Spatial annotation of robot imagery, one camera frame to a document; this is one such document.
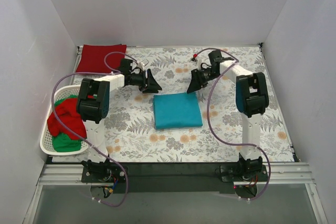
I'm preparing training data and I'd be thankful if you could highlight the teal t shirt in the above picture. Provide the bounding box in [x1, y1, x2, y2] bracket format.
[153, 93, 203, 130]

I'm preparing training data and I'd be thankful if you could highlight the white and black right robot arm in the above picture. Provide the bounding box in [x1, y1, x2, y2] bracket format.
[187, 48, 269, 181]

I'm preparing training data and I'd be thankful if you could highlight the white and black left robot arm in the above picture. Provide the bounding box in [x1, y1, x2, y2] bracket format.
[76, 59, 162, 182]

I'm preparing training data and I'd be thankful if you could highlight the floral patterned table mat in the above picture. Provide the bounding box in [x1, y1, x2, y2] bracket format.
[51, 46, 295, 163]

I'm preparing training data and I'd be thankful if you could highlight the folded red t shirt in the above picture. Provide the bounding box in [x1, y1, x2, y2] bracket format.
[76, 44, 127, 73]

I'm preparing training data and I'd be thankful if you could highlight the crumpled red t shirt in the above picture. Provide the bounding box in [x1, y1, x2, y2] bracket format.
[47, 95, 87, 140]

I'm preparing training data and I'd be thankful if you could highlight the crumpled green t shirt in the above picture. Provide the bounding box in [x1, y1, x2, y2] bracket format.
[51, 94, 82, 153]

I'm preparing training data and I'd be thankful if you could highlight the white plastic laundry basket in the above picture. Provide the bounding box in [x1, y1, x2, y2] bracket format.
[39, 84, 88, 156]

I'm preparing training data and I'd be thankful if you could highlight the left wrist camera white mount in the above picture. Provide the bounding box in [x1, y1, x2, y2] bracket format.
[136, 59, 149, 71]

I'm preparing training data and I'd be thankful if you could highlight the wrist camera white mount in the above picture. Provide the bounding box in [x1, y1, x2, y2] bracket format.
[191, 54, 203, 70]
[136, 59, 149, 71]

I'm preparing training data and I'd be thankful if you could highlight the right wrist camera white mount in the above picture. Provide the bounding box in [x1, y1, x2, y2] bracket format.
[191, 54, 203, 70]

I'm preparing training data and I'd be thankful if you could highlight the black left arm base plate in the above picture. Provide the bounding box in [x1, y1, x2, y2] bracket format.
[81, 160, 128, 183]

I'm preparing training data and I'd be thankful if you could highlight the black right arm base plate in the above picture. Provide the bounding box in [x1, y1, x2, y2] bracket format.
[216, 162, 268, 182]

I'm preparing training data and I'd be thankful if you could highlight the aluminium frame rail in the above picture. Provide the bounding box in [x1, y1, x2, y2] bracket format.
[24, 163, 328, 223]

